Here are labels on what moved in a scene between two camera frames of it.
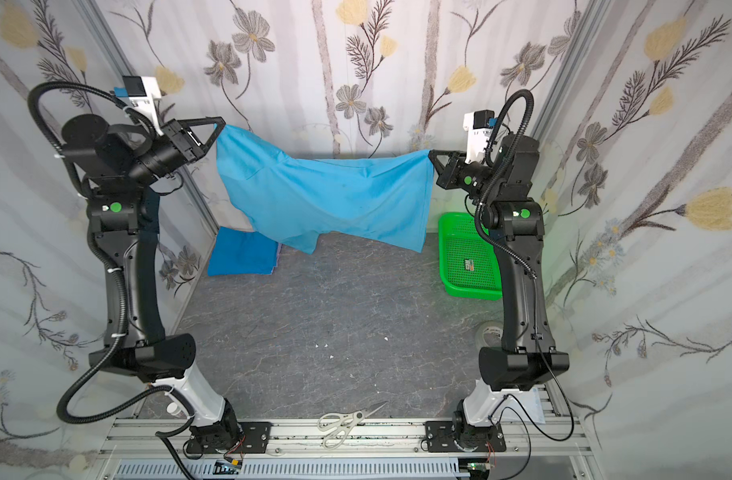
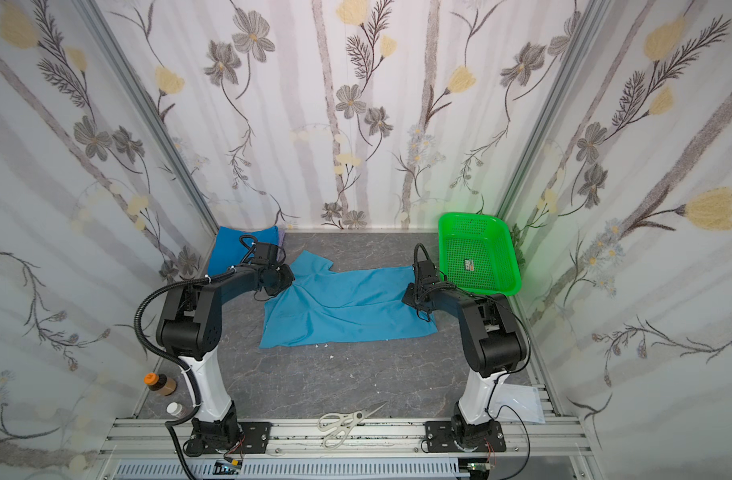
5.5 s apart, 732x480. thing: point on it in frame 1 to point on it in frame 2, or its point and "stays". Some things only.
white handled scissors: (337, 425) stays
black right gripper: (456, 171) to (417, 297)
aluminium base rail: (548, 439) stays
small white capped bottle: (173, 408) stays
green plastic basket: (469, 264) stays
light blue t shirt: (382, 199) to (324, 305)
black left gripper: (177, 139) to (279, 279)
